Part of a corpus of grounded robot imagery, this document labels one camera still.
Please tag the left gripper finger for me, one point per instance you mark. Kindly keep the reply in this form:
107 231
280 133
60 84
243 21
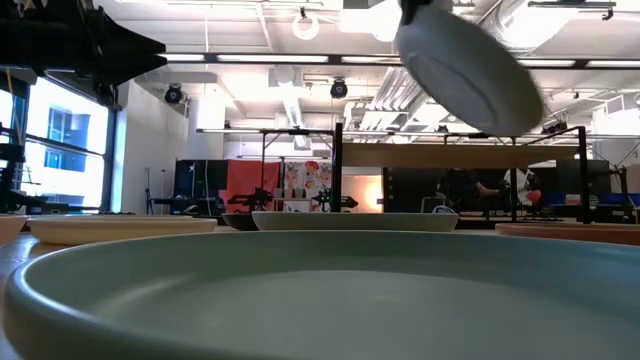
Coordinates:
125 67
125 42

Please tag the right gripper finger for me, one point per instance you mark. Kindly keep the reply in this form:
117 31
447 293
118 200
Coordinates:
410 10

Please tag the pale green plate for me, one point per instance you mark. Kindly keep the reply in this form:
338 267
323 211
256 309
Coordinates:
465 75

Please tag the off-white plate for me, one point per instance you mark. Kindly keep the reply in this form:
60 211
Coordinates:
120 231

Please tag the beige plate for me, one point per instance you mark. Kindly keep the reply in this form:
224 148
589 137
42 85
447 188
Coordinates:
350 222

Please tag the terracotta pink plate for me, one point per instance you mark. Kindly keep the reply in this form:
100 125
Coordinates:
575 234

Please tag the teal green plate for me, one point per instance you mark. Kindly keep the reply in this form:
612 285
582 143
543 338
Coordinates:
320 300

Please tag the black background robot arm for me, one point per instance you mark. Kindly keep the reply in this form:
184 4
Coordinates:
255 200
350 202

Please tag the black spot lamp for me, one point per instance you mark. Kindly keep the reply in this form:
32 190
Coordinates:
555 127
339 89
173 95

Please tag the large window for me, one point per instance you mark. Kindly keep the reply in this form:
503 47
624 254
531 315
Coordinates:
70 185

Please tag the long ceiling light bar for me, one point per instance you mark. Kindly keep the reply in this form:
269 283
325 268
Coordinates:
270 58

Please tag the red cloth banner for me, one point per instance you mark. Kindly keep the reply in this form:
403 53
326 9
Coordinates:
250 175

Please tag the black perforated panel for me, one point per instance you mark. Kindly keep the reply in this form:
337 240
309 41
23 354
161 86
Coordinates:
410 187

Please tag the floral poster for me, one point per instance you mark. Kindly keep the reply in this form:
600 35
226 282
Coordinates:
307 175

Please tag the person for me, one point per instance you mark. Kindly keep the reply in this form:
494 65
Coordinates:
525 180
487 190

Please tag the silver ventilation duct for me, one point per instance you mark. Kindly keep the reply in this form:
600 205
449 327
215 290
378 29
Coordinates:
500 25

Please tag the black ceiling track rail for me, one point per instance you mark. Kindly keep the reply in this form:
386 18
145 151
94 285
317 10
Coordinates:
570 4

